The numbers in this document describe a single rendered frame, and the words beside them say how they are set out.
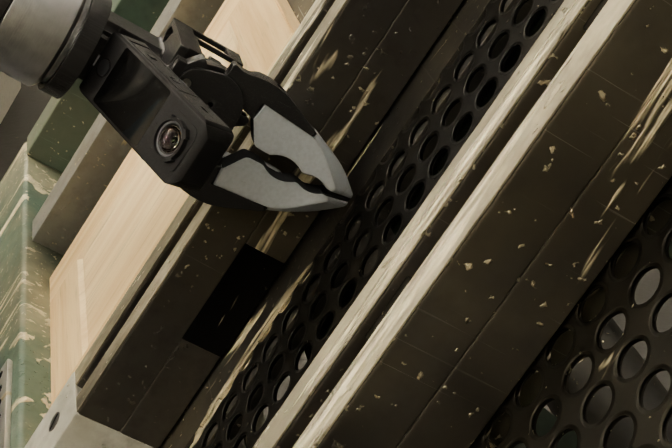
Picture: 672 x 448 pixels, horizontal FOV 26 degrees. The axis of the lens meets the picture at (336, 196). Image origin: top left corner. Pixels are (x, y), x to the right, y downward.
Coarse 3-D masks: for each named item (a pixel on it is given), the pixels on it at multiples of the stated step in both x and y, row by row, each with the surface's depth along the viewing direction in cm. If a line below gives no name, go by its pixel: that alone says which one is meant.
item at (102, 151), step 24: (192, 0) 153; (216, 0) 154; (168, 24) 154; (192, 24) 154; (96, 120) 161; (96, 144) 158; (120, 144) 158; (72, 168) 160; (96, 168) 159; (72, 192) 159; (96, 192) 160; (48, 216) 160; (72, 216) 161; (48, 240) 161; (72, 240) 162
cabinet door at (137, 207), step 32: (256, 0) 136; (224, 32) 141; (256, 32) 131; (288, 32) 123; (224, 64) 136; (256, 64) 127; (128, 160) 149; (128, 192) 145; (160, 192) 135; (96, 224) 148; (128, 224) 139; (160, 224) 130; (64, 256) 154; (96, 256) 144; (128, 256) 134; (64, 288) 147; (96, 288) 138; (128, 288) 128; (64, 320) 142; (96, 320) 133; (64, 352) 136; (64, 384) 131
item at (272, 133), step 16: (272, 112) 92; (256, 128) 92; (272, 128) 93; (288, 128) 93; (256, 144) 93; (272, 144) 93; (288, 144) 93; (304, 144) 93; (320, 144) 94; (304, 160) 94; (320, 160) 94; (336, 160) 95; (320, 176) 95; (336, 176) 95; (336, 192) 95; (352, 192) 96
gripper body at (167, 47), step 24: (96, 0) 89; (96, 24) 88; (120, 24) 94; (72, 48) 87; (96, 48) 90; (168, 48) 94; (192, 48) 92; (72, 72) 88; (192, 72) 90; (216, 72) 90; (216, 96) 91; (240, 96) 91; (240, 120) 92
